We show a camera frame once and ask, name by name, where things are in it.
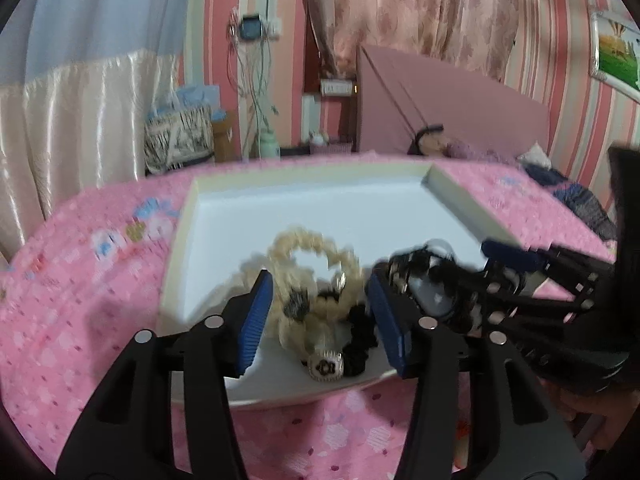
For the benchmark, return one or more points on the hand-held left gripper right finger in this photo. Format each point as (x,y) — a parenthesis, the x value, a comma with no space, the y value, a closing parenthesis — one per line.
(392,325)

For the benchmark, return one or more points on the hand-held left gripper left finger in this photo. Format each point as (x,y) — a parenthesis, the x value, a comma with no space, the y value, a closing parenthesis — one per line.
(255,320)

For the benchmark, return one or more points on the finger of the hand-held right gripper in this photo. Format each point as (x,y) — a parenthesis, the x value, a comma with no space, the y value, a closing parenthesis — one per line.
(515,256)
(520,305)

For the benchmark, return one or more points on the black scrunchie with flower charm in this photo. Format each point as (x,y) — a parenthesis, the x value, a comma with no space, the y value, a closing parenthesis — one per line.
(357,335)

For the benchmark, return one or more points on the cream satin scrunchie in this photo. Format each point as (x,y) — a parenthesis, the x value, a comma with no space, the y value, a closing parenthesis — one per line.
(295,255)

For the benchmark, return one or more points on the white shallow cardboard box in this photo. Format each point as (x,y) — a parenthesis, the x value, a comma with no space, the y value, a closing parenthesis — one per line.
(325,205)

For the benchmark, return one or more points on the person's right hand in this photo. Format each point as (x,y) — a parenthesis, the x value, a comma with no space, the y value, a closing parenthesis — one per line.
(600,420)

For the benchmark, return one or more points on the pile of dark clothes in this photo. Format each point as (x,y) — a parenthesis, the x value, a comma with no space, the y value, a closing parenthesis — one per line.
(575,195)

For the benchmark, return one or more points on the dark plush toy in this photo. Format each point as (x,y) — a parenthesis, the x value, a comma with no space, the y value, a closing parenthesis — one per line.
(434,141)

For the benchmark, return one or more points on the pink padded headboard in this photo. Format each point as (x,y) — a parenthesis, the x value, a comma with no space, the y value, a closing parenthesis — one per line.
(475,110)

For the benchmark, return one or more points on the pale green bottle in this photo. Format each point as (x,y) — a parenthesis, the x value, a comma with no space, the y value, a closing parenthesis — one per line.
(269,145)

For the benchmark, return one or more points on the pink woven basket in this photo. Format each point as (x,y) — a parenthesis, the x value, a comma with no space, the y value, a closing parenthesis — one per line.
(331,148)

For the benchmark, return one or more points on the brown cardboard box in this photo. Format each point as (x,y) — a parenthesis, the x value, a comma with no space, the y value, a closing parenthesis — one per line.
(224,132)

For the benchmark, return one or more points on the black and white patterned bag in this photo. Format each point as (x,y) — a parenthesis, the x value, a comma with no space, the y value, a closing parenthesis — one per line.
(177,137)

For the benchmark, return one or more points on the pale blue gift bag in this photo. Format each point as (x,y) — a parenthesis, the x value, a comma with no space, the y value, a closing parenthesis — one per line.
(195,97)

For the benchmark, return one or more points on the white power strip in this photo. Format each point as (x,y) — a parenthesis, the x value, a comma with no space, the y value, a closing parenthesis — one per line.
(336,87)

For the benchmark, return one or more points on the white satin curtain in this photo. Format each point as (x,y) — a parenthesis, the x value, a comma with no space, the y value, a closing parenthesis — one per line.
(75,125)

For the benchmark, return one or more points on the pink patterned curtain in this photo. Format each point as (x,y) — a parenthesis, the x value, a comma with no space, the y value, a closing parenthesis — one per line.
(415,5)

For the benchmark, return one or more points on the pale blue curtain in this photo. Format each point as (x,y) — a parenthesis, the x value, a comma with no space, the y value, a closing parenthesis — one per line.
(100,10)

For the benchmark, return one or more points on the framed wall picture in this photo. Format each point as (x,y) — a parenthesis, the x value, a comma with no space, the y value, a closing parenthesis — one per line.
(616,50)

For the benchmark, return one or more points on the wall socket with charger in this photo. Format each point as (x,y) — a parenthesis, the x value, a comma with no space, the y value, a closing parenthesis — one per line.
(252,26)

